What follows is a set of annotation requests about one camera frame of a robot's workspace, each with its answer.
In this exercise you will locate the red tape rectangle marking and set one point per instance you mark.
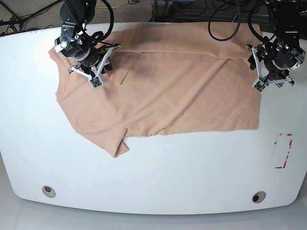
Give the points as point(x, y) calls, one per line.
point(281, 150)

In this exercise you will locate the black tripod stand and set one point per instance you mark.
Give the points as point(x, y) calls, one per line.
point(18, 24)

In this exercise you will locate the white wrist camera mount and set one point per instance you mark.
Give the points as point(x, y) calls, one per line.
point(261, 69)
point(91, 64)

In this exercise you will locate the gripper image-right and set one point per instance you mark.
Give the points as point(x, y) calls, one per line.
point(280, 56)

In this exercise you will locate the right table cable grommet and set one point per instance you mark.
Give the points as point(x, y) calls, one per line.
point(258, 197)

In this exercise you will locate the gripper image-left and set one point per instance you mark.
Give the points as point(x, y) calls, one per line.
point(73, 41)

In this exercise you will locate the left table cable grommet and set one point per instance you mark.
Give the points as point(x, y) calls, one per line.
point(48, 191)

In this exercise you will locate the peach t-shirt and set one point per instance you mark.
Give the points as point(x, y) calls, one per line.
point(166, 79)

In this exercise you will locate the table cable grommet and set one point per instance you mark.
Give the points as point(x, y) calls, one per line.
point(48, 191)
point(258, 197)

